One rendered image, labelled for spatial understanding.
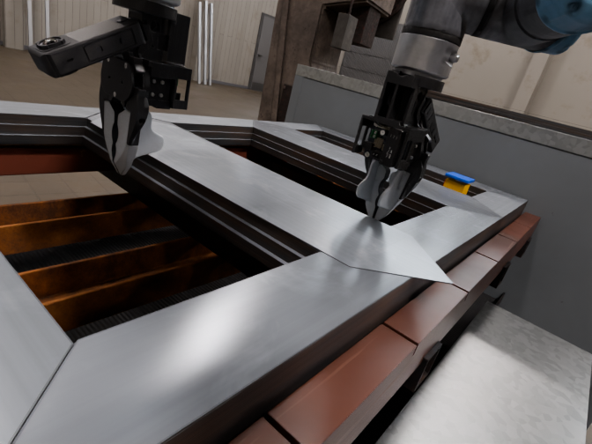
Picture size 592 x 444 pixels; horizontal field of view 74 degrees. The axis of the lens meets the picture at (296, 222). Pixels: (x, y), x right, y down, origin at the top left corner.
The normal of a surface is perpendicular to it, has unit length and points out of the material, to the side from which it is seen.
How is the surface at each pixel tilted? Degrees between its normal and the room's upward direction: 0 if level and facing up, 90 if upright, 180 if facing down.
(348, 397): 0
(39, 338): 0
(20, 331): 0
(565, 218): 90
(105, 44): 92
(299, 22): 90
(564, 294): 90
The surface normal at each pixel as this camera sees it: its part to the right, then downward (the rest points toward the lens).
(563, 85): -0.70, 0.10
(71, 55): 0.73, 0.44
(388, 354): 0.24, -0.90
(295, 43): -0.53, 0.19
